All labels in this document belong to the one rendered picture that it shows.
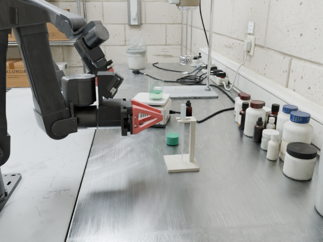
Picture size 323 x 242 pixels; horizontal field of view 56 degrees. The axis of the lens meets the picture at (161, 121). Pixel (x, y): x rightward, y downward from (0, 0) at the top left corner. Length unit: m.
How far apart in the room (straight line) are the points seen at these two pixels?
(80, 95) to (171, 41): 2.82
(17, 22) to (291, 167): 0.66
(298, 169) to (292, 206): 0.11
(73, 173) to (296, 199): 0.52
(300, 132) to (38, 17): 0.64
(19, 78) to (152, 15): 1.49
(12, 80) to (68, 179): 2.58
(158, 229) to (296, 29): 0.82
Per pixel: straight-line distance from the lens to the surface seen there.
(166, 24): 3.46
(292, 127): 0.84
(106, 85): 0.69
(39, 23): 0.63
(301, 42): 1.12
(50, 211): 0.67
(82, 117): 0.71
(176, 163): 0.79
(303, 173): 0.79
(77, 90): 0.70
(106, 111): 0.70
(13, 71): 3.26
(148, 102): 1.02
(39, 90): 0.66
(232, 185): 0.73
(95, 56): 0.97
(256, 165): 0.83
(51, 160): 0.87
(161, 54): 3.48
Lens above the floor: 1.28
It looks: 20 degrees down
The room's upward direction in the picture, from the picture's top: straight up
